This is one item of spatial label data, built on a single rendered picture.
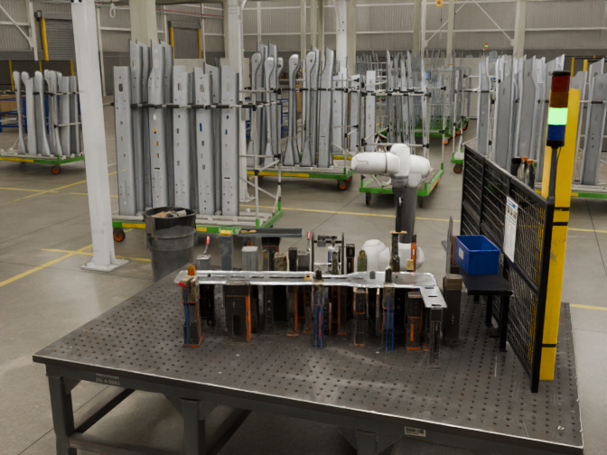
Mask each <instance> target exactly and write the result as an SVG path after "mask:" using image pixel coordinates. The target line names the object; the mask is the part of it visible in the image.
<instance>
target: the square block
mask: <svg viewBox="0 0 607 455"><path fill-rule="evenodd" d="M444 286H445V289H444V300H445V302H446V305H447V308H444V325H443V336H442V341H443V344H444V345H445V346H459V345H460V343H459V330H460V314H461V298H462V277H461V275H460V274H446V275H445V279H444Z"/></svg>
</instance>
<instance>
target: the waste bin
mask: <svg viewBox="0 0 607 455"><path fill-rule="evenodd" d="M195 220H196V212H195V211H194V210H191V209H186V208H181V207H171V206H170V207H157V208H153V209H148V210H146V211H145V212H144V213H143V221H144V223H145V248H147V249H149V248H150V256H151V264H152V271H153V279H154V283H156V282H157V281H159V280H162V279H163V278H164V277H165V276H167V275H168V274H171V273H172V272H174V271H176V270H178V269H180V268H181V267H183V266H184V265H187V264H188V263H193V244H197V243H198V236H197V229H196V222H195Z"/></svg>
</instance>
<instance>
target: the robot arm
mask: <svg viewBox="0 0 607 455"><path fill-rule="evenodd" d="M351 167H352V170H353V171H355V172H357V173H360V174H366V175H374V174H377V175H378V176H382V177H384V176H386V177H388V178H391V185H392V193H393V194H396V195H397V196H396V197H395V200H396V218H395V220H396V227H395V230H396V232H401V231H406V234H398V256H400V272H406V260H407V259H410V257H411V238H412V235H414V226H415V216H416V197H417V186H419V184H420V183H421V180H422V179H423V178H425V177H427V176H428V174H429V173H430V163H429V161H428V160H426V158H424V157H421V156H417V155H410V151H409V148H408V147H407V146H406V145H405V144H394V145H393V146H392V148H391V149H390V153H359V154H357V155H355V156H354V157H353V158H352V160H351ZM391 248H392V246H391V247H385V245H384V243H382V242H381V241H379V240H369V241H367V242H366V243H365V244H364V245H363V247H362V248H361V249H363V250H365V251H366V254H367V272H370V270H372V269H373V270H375V272H385V268H386V267H387V266H388V259H389V258H390V257H391ZM424 260H425V256H424V252H423V250H422V249H421V248H420V247H418V246H417V244H416V269H419V268H420V267H421V266H422V265H423V264H424Z"/></svg>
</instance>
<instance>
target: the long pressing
mask: <svg viewBox="0 0 607 455"><path fill-rule="evenodd" d="M195 272H196V274H198V275H199V276H207V273H208V272H210V275H211V277H199V280H200V284H225V283H226V281H227V280H250V285H313V279H312V280H304V279H302V278H286V277H304V276H305V275H306V274H311V275H312V277H315V273H314V272H279V271H195ZM187 273H188V270H185V271H181V272H179V273H178V275H177V276H176V277H175V279H174V280H173V282H174V283H177V284H178V283H179V282H180V281H181V280H182V278H183V277H184V276H185V275H186V274H187ZM212 276H226V277H224V278H219V277H212ZM232 276H244V278H231V277H232ZM396 276H397V279H396ZM250 277H264V278H250ZM269 277H283V278H269ZM322 277H330V278H331V279H323V280H324V286H350V287H356V288H383V282H384V281H385V272H376V279H369V272H355V273H352V274H323V275H322ZM402 277H403V279H401V278H402ZM336 278H347V279H336ZM353 278H362V279H353ZM207 279H208V280H207ZM365 281H366V282H365ZM392 281H393V282H394V285H395V288H408V289H419V287H420V286H437V287H438V285H437V282H436V280H435V278H434V276H433V275H432V274H431V273H427V272H392Z"/></svg>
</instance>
